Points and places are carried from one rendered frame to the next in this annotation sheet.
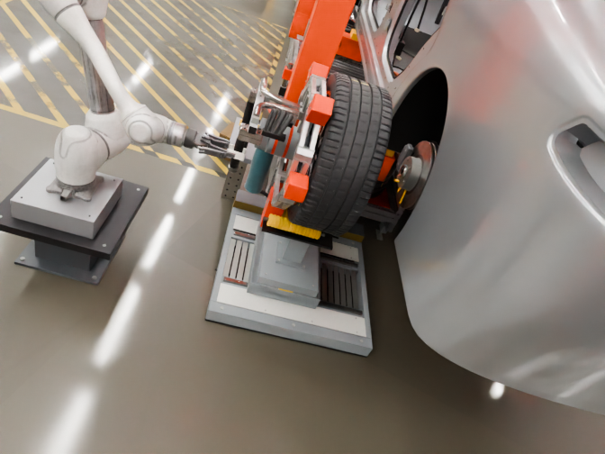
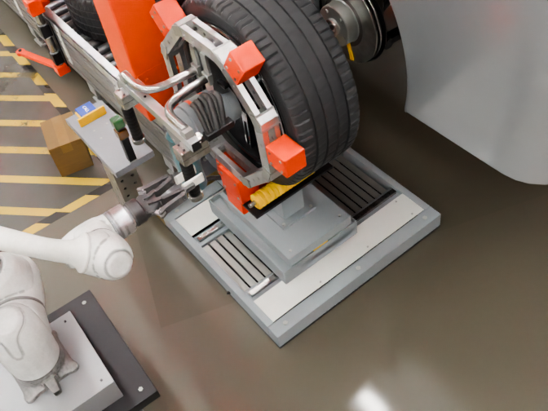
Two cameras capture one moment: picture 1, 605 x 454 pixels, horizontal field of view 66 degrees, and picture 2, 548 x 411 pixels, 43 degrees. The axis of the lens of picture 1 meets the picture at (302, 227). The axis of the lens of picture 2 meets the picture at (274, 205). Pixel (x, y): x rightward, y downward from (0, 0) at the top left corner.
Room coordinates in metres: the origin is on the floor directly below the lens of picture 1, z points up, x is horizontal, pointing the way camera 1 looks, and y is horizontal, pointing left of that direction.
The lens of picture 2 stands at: (0.11, 0.54, 2.24)
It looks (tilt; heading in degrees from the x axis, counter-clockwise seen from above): 48 degrees down; 343
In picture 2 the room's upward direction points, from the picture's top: 11 degrees counter-clockwise
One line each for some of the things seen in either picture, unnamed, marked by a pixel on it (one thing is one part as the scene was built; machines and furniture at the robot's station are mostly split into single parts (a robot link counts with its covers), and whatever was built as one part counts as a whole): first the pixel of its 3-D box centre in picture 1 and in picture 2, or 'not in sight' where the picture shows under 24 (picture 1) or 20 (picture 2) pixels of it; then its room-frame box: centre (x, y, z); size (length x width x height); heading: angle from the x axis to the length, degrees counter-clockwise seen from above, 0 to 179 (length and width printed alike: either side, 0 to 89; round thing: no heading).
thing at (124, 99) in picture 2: (259, 96); (131, 94); (1.88, 0.40, 0.93); 0.09 x 0.05 x 0.05; 103
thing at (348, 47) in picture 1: (339, 31); not in sight; (4.27, 0.38, 0.69); 0.52 x 0.17 x 0.35; 103
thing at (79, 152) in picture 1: (77, 152); (19, 337); (1.48, 0.98, 0.56); 0.18 x 0.16 x 0.22; 174
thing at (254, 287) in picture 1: (286, 261); (280, 215); (1.85, 0.01, 0.13); 0.50 x 0.36 x 0.10; 13
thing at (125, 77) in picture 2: (284, 87); (157, 64); (1.83, 0.30, 1.03); 0.19 x 0.18 x 0.11; 103
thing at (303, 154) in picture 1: (297, 144); (221, 106); (1.76, 0.16, 0.85); 0.54 x 0.07 x 0.54; 13
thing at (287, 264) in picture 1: (296, 242); (284, 191); (1.80, -0.01, 0.32); 0.40 x 0.30 x 0.28; 13
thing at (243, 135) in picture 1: (250, 133); (192, 148); (1.55, 0.32, 0.93); 0.09 x 0.05 x 0.05; 103
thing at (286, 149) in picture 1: (281, 140); (202, 117); (1.74, 0.23, 0.85); 0.21 x 0.14 x 0.14; 103
